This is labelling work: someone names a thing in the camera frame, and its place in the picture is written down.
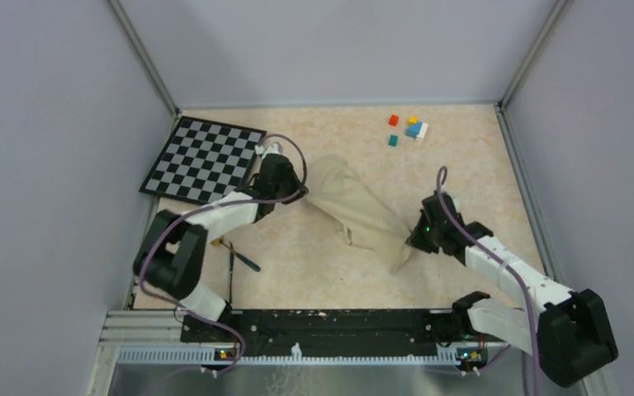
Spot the beige cloth napkin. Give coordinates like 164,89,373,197
305,155,412,274

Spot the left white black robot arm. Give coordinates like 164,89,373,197
133,153,308,341

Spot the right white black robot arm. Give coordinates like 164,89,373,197
408,191,619,388

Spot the black grey checkerboard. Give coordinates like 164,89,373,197
140,116,267,205

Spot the teal cube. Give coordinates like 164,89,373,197
388,134,398,147

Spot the blue block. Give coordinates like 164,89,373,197
405,122,418,139

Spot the white block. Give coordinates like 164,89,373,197
415,122,428,143

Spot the red cube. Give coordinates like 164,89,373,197
389,114,400,126

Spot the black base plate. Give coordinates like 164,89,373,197
180,308,507,359

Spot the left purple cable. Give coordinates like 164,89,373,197
136,132,309,378

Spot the aluminium frame rail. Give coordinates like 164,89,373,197
84,309,608,396

